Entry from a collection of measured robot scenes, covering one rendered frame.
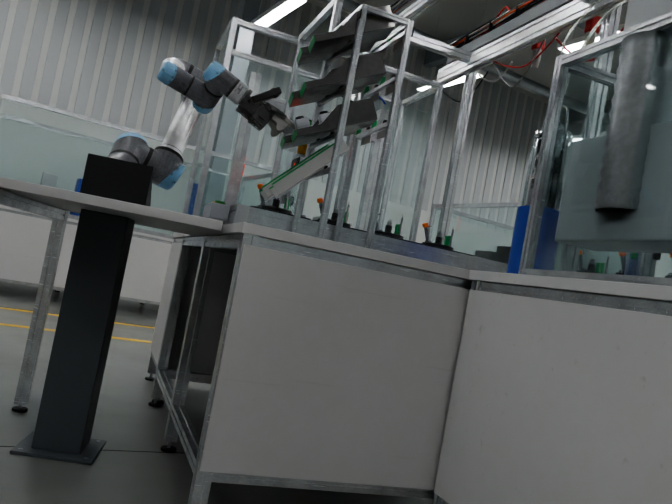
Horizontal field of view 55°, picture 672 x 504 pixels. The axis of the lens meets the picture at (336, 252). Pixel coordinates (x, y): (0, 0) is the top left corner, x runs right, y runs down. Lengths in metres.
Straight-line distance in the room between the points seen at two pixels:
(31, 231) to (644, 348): 6.56
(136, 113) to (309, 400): 9.10
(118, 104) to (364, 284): 9.01
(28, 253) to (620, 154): 6.37
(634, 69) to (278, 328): 1.17
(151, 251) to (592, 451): 6.45
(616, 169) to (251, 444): 1.22
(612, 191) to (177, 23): 9.87
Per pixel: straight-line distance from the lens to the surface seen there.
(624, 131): 1.85
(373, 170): 3.91
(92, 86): 10.71
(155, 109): 10.82
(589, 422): 1.60
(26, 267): 7.41
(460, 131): 3.67
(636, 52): 1.92
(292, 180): 2.13
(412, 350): 2.02
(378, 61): 2.27
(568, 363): 1.67
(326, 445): 1.97
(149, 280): 7.61
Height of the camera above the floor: 0.74
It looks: 3 degrees up
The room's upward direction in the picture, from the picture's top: 11 degrees clockwise
